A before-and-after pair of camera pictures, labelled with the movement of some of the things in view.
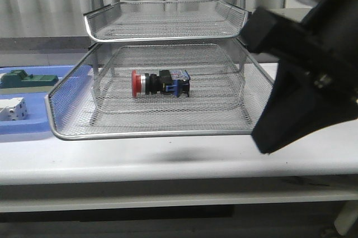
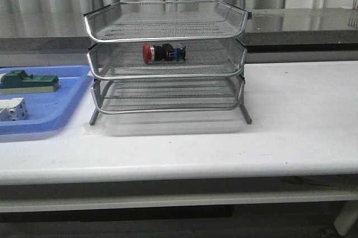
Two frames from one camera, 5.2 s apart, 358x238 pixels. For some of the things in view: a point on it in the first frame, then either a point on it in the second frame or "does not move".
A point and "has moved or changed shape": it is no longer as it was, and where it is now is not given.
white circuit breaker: [13, 109] does not move
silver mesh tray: [165, 20] does not move
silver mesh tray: [158, 87] has moved or changed shape
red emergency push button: [177, 82] -> [163, 52]
